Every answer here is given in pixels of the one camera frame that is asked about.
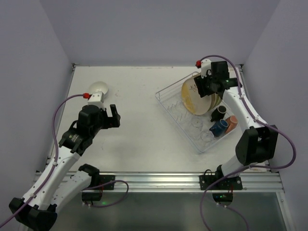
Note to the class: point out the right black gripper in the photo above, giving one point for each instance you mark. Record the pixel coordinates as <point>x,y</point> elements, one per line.
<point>203,84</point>

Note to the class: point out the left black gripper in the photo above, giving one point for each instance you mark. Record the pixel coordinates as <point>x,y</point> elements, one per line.
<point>109,119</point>

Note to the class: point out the cream plate yellow patch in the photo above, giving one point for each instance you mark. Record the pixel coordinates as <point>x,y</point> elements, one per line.
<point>192,100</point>

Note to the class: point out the cream plate green patch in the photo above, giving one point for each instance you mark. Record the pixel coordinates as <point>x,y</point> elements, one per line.
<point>213,100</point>

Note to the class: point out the white ceramic bowl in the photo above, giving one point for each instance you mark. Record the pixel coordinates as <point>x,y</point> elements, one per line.
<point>98,86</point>

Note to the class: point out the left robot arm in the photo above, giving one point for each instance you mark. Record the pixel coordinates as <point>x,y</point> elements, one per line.
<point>39,207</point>

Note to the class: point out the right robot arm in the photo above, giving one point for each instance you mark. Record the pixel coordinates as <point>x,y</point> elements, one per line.
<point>258,140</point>

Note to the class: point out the cream plate orange patch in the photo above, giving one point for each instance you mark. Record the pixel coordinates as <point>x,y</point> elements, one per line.
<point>219,100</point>

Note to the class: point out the black mug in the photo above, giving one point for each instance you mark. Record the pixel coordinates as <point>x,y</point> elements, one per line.
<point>218,113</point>

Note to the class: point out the clear glass far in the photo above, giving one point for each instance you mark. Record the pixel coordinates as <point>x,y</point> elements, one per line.
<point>196,123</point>

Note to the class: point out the clear glass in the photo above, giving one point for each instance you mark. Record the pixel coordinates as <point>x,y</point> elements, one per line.
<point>196,123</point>
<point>207,137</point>

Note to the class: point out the blue mug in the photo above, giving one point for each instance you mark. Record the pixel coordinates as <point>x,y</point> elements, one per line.
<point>219,128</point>

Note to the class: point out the pink mug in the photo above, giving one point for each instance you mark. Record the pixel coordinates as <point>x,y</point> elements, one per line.
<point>232,123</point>

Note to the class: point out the clear glass near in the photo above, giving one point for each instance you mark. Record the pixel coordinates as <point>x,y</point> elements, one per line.
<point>207,137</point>

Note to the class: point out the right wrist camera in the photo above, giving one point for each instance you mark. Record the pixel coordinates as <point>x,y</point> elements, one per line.
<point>205,65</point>

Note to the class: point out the white wire dish rack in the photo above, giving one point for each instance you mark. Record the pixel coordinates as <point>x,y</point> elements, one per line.
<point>173,91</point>

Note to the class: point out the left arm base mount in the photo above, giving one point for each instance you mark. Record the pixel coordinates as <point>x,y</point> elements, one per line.
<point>91,197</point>

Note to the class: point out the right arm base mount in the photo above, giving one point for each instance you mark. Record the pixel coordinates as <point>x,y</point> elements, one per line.
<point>225,187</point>

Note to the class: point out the aluminium mounting rail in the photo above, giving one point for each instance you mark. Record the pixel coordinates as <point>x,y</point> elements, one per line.
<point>177,182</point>

